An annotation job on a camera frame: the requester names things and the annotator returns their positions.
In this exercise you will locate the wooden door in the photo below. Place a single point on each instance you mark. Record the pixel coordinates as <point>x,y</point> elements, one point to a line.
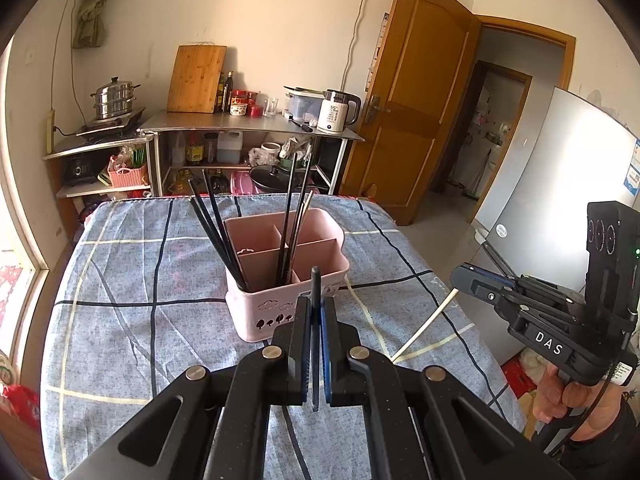
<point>410,95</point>

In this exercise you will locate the pink plastic basin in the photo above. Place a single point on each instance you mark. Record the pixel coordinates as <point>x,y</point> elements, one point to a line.
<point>242,184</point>

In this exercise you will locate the wooden cutting board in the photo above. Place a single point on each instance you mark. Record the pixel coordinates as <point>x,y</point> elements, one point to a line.
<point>196,80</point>

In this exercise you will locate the steel side shelf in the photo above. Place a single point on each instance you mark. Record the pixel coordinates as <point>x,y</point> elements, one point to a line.
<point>90,147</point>

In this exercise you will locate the grey refrigerator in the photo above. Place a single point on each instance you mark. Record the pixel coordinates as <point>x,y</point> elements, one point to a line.
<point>560,175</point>

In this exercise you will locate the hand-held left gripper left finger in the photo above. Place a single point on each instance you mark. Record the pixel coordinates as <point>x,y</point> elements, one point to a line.
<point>303,340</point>

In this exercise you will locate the red plastic crate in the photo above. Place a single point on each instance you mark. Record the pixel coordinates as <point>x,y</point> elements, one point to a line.
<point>517,375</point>

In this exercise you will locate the white chopstick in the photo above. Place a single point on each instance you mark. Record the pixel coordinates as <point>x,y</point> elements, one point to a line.
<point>425,326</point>

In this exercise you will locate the clear lidded plastic container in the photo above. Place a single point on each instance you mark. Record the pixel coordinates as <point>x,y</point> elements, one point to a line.
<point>302,105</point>

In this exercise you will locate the red plastic bag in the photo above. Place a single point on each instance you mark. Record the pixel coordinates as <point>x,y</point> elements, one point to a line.
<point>22,405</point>

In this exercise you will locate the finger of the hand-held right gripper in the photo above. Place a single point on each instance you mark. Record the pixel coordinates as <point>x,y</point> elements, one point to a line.
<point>477,285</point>
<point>535,285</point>

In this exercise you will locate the soy sauce bottle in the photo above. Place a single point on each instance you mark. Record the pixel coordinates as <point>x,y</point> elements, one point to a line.
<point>195,151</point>

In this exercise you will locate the person's right hand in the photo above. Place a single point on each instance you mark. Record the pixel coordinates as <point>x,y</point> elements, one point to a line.
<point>547,395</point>

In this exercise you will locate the white electric kettle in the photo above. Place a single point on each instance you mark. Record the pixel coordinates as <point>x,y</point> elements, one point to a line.
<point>332,115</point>

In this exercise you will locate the wooden door frame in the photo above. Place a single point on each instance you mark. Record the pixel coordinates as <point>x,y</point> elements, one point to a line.
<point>530,30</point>

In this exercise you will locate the clear glass cup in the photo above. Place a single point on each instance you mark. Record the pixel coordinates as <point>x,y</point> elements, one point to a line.
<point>270,107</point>

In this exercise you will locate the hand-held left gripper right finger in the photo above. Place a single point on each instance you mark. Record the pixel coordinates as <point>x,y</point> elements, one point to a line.
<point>327,340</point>

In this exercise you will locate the steel steamer pot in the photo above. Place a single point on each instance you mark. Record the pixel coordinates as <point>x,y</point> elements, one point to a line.
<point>114,102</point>

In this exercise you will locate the wall calendar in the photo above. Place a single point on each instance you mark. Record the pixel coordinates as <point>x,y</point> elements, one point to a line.
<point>377,50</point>

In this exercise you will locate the small red jar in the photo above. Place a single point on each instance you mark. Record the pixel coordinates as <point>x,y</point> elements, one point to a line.
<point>255,110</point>

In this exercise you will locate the black lidded frying pan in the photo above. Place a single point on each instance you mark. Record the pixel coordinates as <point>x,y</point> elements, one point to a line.
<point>270,180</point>

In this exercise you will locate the pink utensil caddy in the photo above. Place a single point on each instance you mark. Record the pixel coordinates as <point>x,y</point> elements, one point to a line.
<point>260,310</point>

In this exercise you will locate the metal kitchen shelf rack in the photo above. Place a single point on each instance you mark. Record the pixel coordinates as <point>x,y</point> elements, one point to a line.
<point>240,121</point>

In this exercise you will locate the white bowl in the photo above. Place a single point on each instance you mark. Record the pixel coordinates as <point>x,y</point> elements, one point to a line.
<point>270,151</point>

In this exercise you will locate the blue plaid blanket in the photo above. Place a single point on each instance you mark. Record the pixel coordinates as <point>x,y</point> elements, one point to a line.
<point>140,320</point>

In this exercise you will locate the pink plastic basket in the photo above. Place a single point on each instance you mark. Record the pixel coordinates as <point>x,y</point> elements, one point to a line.
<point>127,176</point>

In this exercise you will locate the black kitchen appliance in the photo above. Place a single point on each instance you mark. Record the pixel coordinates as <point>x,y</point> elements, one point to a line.
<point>79,170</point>

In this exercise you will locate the black induction cooker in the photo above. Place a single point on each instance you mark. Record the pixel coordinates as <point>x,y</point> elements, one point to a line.
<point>112,124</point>

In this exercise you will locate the person's right forearm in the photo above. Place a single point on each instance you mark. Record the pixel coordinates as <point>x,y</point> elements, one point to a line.
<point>610,447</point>

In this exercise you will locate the dark oil bottle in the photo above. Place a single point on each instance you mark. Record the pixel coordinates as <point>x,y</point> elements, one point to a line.
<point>228,92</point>

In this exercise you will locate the hanging green cloth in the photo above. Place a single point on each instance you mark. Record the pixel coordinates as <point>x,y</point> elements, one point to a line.
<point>90,15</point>

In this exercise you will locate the white plastic jerrycan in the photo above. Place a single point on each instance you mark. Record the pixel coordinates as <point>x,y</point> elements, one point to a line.
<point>230,149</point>

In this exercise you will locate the wall power strip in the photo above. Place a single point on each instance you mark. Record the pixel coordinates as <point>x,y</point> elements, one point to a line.
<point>50,132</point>

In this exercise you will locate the red lidded jar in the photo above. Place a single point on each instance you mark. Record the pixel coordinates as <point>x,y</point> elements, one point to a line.
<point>238,104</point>

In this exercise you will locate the crumpled plastic bags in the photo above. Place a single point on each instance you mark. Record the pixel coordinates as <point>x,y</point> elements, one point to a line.
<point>295,152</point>

